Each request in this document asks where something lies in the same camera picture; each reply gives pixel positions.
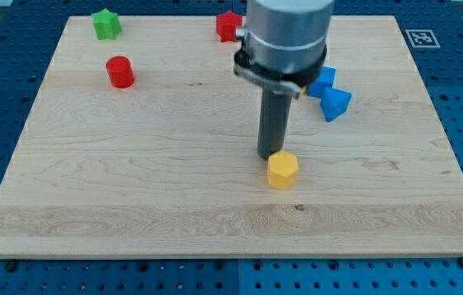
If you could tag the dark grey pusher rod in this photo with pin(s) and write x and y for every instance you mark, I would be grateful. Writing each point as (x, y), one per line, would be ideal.
(273, 121)

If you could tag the yellow hexagon block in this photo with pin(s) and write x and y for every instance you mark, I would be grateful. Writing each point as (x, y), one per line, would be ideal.
(282, 170)

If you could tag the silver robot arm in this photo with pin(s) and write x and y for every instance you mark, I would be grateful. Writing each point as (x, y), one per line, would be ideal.
(283, 50)

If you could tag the blue cube block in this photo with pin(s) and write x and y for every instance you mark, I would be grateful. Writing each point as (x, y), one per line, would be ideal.
(324, 80)

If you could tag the blue triangular block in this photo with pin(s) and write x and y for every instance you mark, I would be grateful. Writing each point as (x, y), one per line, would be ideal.
(334, 103)

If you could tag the red star block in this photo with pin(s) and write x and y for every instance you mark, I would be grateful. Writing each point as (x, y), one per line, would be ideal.
(226, 25)

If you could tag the wooden board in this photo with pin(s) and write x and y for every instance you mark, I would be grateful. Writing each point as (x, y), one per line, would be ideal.
(168, 168)

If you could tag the white fiducial marker tag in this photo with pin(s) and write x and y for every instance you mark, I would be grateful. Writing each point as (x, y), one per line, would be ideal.
(422, 38)

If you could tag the red cylinder block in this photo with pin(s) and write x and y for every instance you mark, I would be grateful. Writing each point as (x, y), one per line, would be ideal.
(120, 72)

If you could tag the green star block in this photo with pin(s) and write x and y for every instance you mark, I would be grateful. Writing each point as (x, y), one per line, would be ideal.
(106, 24)

